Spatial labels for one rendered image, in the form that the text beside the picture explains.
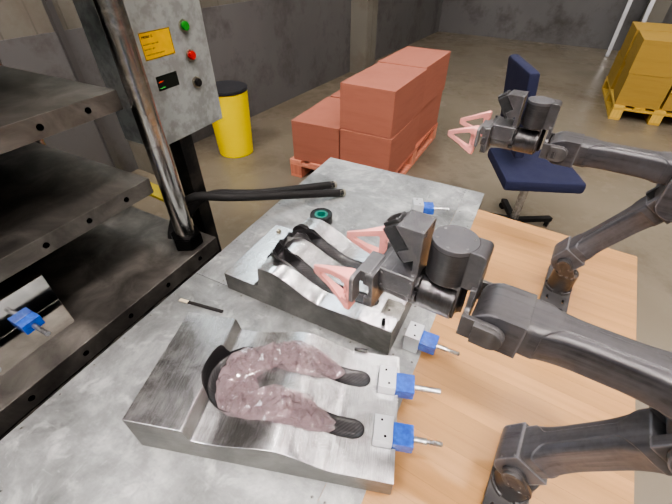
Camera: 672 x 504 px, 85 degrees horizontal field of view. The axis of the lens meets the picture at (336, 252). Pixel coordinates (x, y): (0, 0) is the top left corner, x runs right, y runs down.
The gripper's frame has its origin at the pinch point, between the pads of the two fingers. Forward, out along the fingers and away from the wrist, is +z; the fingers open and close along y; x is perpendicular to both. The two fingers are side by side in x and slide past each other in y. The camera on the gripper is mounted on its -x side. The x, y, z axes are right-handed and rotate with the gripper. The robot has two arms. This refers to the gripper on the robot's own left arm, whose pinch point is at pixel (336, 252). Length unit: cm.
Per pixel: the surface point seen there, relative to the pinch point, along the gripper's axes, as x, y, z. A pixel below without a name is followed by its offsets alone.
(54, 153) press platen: 15, -9, 115
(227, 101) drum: 64, -184, 225
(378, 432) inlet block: 32.0, 7.8, -13.8
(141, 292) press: 41, 5, 65
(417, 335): 34.8, -18.7, -10.9
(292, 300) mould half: 33.7, -11.2, 20.9
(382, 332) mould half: 32.4, -13.4, -4.0
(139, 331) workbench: 39, 14, 52
